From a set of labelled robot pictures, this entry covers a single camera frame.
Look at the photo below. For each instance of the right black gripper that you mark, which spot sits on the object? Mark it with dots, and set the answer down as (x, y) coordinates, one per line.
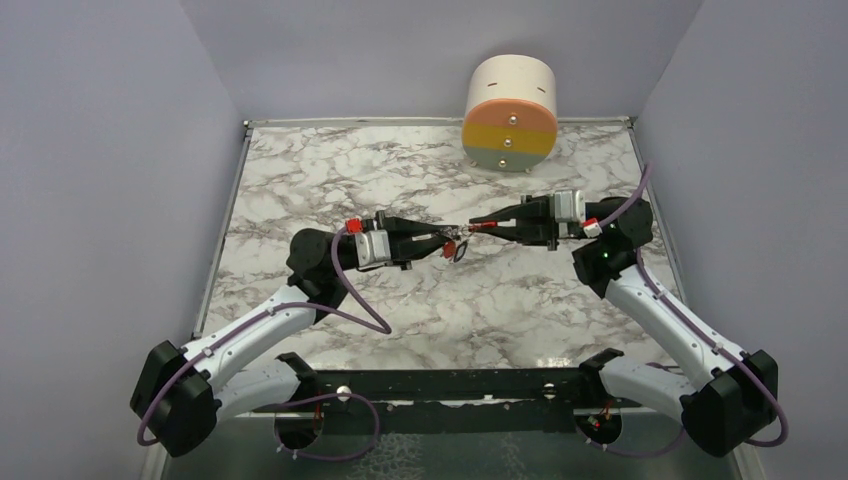
(535, 223)

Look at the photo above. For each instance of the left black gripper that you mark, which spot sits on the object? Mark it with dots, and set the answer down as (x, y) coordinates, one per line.
(400, 233)

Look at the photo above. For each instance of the red oval key tag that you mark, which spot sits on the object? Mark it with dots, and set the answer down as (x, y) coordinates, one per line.
(481, 226)

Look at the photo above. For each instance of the silver spiral keyring holder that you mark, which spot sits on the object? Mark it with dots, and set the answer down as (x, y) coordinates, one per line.
(456, 233)

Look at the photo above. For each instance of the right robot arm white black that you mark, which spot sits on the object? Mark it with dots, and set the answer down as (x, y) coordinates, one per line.
(724, 394)

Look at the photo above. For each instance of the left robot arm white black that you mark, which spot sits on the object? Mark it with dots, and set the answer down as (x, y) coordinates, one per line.
(183, 391)

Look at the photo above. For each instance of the round tricolour drawer box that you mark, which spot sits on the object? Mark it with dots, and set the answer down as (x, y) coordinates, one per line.
(510, 122)

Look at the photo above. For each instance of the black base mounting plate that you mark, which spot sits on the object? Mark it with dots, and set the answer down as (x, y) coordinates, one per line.
(445, 401)

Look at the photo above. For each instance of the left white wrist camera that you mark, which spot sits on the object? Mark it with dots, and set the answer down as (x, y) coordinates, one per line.
(372, 244)

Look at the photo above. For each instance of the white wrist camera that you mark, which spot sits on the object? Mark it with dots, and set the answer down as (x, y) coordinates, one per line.
(568, 209)
(372, 244)

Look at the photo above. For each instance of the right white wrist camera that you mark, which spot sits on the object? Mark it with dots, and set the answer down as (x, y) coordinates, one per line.
(568, 209)

